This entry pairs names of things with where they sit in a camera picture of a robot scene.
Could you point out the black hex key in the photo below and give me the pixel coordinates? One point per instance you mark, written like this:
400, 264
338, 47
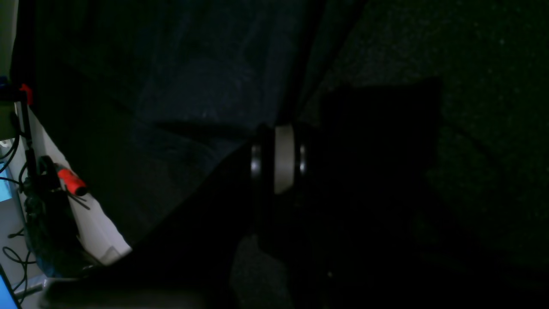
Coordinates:
79, 200

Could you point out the red handled screwdriver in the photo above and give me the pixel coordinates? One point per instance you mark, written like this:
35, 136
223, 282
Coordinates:
74, 184

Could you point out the dark grey t-shirt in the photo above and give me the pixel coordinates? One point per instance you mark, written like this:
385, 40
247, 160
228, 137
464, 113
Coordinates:
145, 97

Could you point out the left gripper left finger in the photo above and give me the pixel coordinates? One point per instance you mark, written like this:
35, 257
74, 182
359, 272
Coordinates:
257, 196

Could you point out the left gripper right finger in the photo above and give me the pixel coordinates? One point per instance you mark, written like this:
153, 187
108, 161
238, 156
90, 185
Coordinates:
306, 173

